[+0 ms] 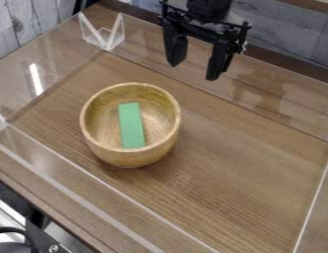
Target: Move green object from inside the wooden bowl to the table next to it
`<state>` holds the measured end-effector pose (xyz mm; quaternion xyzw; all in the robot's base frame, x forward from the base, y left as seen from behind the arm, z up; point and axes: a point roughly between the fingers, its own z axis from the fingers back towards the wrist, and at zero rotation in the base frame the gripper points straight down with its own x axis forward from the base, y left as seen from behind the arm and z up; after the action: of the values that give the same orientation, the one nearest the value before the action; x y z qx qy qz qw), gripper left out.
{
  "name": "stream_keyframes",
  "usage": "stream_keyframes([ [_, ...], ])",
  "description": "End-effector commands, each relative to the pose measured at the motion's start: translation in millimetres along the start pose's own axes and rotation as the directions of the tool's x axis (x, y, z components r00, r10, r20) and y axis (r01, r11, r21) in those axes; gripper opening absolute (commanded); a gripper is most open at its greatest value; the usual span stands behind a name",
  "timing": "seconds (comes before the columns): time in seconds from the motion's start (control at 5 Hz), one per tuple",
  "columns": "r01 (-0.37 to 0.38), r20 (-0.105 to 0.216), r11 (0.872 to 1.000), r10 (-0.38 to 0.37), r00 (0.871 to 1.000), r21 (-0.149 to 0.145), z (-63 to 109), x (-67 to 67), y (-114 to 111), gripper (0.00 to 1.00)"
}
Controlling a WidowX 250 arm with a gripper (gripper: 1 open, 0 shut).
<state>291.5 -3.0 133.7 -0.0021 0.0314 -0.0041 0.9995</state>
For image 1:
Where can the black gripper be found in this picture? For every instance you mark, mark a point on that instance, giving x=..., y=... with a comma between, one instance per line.
x=209, y=21

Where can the round wooden bowl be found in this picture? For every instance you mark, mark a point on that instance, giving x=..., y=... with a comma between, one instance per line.
x=100, y=123

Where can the black metal table bracket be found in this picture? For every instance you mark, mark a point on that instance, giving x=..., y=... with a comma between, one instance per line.
x=44, y=243

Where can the clear acrylic corner bracket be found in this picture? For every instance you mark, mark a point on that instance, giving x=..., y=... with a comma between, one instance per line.
x=104, y=38

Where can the green rectangular block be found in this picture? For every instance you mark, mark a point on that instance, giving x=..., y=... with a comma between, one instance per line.
x=132, y=126

